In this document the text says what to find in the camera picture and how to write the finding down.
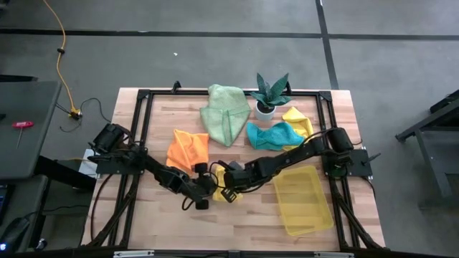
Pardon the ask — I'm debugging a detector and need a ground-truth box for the black metal bench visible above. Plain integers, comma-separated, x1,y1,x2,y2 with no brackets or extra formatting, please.
394,89,459,211

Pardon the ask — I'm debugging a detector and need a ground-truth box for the grey side table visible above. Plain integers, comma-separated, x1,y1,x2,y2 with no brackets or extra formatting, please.
0,80,62,181

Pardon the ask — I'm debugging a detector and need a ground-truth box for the red-handled hex key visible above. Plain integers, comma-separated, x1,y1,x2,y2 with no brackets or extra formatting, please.
11,120,35,150

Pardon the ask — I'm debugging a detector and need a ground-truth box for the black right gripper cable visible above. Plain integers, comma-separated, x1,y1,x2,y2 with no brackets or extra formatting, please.
209,160,232,177

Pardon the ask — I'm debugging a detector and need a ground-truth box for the silver metal bracket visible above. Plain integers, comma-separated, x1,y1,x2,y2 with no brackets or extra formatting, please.
314,252,355,258
113,250,155,258

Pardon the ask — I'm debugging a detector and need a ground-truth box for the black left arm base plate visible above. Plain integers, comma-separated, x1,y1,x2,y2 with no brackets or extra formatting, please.
93,148,145,176

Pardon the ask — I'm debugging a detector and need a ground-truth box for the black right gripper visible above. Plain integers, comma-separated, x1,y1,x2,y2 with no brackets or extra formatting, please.
220,160,260,204

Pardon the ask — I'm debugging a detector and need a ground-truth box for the teal microfiber towel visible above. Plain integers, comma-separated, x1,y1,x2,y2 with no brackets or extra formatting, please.
245,121,306,152

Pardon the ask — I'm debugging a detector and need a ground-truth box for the snake plant in white pot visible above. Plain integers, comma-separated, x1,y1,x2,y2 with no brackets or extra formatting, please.
250,72,293,122

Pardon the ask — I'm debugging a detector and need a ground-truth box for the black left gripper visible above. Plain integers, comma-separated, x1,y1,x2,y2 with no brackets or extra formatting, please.
186,162,218,211

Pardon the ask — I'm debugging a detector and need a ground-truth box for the yellow translucent plastic bin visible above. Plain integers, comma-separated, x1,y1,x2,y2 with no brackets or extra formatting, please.
273,164,336,237

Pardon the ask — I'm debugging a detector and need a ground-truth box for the light green microfiber towel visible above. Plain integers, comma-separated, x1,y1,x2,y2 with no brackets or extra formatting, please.
199,83,252,148

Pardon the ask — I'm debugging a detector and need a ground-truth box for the orange microfiber towel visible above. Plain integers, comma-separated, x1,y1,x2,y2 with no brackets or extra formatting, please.
165,128,210,176

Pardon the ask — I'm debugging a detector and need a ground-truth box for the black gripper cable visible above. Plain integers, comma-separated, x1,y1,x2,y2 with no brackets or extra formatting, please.
209,160,232,177
181,195,197,211

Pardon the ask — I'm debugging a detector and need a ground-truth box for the yellow microfiber towel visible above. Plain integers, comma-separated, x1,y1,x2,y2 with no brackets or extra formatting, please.
212,164,245,203
281,106,316,152

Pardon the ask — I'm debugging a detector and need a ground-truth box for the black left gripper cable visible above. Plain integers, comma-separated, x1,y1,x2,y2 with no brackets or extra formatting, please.
181,195,197,211

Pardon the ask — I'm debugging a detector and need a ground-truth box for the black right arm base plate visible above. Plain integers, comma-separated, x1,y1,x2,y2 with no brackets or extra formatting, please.
321,148,382,179

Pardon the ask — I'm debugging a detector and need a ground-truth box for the thin black floor cable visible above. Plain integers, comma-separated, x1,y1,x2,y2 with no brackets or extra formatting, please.
59,97,113,133

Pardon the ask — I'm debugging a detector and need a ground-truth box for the yellow extension cable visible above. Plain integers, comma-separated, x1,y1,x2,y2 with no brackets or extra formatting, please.
42,0,83,121

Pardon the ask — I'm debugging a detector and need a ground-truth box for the black aluminium table frame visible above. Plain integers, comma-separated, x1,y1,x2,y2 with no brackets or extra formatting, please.
80,80,387,252

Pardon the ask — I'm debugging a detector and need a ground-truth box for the black device with indicator light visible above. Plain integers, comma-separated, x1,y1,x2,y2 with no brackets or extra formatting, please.
0,216,32,254

